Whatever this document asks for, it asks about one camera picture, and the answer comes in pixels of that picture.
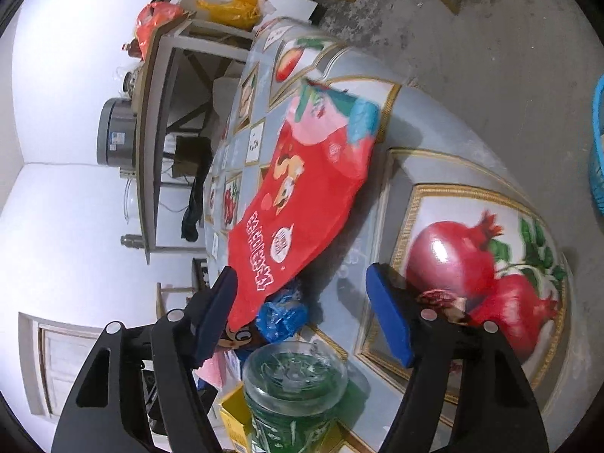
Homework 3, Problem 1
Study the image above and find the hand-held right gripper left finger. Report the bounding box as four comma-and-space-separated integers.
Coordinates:
51, 267, 239, 453

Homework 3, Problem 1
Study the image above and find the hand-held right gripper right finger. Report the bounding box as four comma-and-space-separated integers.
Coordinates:
365, 262, 550, 453

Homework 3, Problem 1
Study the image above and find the red snack bag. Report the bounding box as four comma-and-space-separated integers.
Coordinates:
218, 78, 382, 351

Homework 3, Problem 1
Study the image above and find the blue plastic basket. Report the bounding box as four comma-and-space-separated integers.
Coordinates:
589, 73, 604, 218

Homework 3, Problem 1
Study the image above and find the pink wrapper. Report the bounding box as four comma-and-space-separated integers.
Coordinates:
196, 351, 237, 390

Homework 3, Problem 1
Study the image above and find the blue plastic wrapper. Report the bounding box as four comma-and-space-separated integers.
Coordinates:
257, 283, 308, 343

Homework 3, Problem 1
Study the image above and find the yellow box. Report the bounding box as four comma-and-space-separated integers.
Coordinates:
218, 380, 258, 453

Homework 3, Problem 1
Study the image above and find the white door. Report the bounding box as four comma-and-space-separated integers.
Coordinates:
18, 312, 102, 418

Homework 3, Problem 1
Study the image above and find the fruit print tablecloth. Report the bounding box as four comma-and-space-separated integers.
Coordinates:
203, 18, 574, 453

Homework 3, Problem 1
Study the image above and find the long white-framed table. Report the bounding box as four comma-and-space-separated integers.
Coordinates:
131, 9, 265, 265

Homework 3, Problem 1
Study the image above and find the grey rice cooker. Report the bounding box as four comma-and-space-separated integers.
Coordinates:
96, 97, 139, 167

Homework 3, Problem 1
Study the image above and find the white sack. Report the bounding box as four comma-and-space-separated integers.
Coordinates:
212, 75, 242, 126

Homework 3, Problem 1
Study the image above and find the orange plastic bag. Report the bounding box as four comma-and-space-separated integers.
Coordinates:
134, 1, 186, 60

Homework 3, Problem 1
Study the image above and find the yellow plastic bag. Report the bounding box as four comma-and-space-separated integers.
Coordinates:
197, 0, 265, 30

